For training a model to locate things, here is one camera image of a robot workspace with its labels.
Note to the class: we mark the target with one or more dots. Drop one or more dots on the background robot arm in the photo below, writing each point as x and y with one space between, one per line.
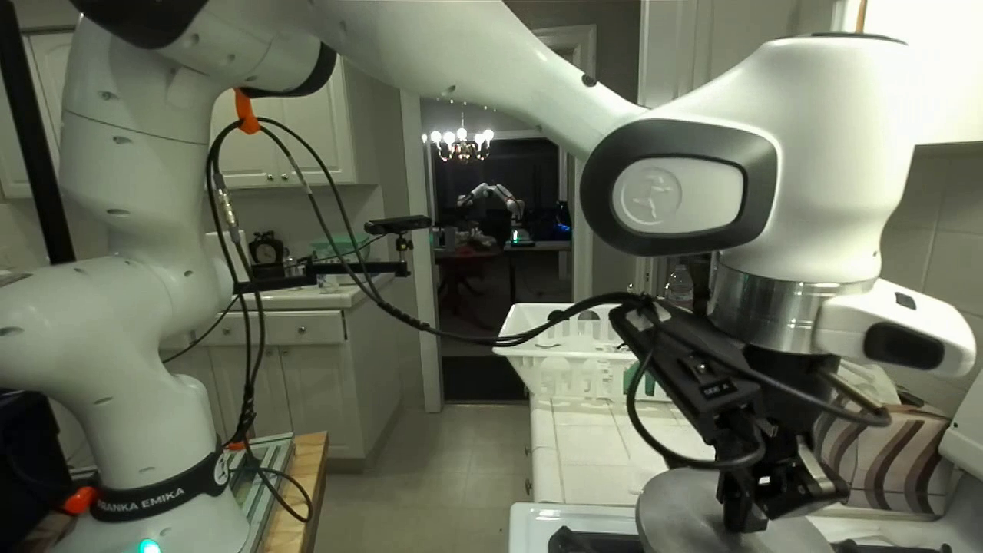
495 196

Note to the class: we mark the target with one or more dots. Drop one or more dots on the white base cabinet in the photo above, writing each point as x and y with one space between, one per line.
322 376

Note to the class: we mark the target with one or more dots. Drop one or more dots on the brown striped cloth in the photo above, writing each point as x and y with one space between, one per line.
898 461

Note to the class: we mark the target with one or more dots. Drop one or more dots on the white wall cabinets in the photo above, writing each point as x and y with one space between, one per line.
322 130

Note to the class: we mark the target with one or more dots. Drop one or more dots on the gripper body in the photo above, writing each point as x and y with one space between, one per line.
799 392

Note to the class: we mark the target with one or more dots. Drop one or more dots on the black stand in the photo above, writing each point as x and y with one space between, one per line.
34 153

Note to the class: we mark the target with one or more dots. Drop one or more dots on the white dish rack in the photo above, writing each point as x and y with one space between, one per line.
561 361

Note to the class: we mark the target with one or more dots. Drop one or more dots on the camera on mount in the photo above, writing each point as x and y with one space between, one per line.
395 224

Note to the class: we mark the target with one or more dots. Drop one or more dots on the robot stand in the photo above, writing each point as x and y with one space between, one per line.
303 491

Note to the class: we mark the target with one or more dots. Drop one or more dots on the dark background table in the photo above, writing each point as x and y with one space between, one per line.
537 250

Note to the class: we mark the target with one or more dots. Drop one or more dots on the white stove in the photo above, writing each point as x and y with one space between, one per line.
537 526

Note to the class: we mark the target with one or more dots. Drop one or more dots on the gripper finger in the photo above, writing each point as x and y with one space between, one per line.
741 499
806 480

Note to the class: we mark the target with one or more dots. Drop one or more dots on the green cloth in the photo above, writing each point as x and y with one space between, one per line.
636 382

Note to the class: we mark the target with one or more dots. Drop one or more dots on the black alarm clock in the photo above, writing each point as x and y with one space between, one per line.
266 250

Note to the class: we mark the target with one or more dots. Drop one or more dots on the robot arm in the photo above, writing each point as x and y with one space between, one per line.
146 253

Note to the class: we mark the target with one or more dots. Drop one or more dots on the grey pot lid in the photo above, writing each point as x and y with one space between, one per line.
683 514

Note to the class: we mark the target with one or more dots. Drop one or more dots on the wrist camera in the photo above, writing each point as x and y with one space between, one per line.
676 349

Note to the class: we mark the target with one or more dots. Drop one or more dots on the clear water bottle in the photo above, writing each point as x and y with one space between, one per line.
679 284

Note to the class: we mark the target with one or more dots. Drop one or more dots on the chandelier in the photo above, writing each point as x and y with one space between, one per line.
461 144

